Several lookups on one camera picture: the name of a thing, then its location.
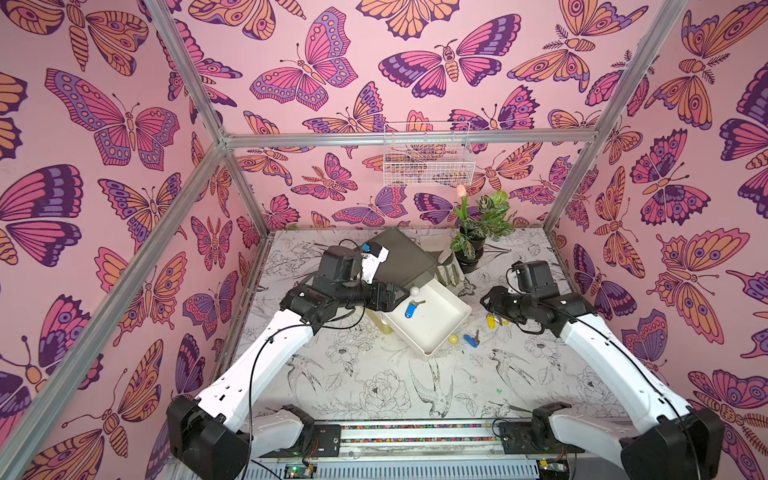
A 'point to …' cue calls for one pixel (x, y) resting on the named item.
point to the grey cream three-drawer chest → (380, 321)
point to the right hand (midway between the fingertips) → (481, 302)
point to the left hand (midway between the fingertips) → (401, 289)
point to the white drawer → (429, 318)
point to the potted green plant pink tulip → (482, 218)
